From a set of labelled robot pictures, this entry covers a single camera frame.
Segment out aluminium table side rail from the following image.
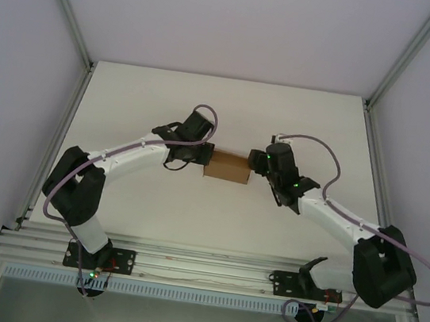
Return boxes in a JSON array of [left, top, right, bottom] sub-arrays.
[[336, 99, 430, 302], [12, 56, 96, 238]]

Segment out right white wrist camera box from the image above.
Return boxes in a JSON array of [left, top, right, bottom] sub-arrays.
[[275, 132, 296, 146]]

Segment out metal corner bracket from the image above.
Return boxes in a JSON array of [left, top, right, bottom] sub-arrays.
[[12, 215, 32, 232]]

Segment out slotted grey cable duct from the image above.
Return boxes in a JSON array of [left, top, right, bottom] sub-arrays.
[[2, 263, 339, 322]]

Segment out aluminium mounting rail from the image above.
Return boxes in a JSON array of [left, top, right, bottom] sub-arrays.
[[0, 217, 422, 319]]

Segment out brown cardboard paper box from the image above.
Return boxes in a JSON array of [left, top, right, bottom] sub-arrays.
[[202, 148, 255, 186]]

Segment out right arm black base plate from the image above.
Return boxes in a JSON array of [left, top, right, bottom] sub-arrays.
[[266, 268, 346, 306]]

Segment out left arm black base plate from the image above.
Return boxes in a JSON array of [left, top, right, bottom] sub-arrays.
[[62, 240, 137, 277]]

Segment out aluminium upright frame post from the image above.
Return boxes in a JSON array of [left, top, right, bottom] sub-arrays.
[[363, 0, 430, 117], [21, 0, 105, 71]]

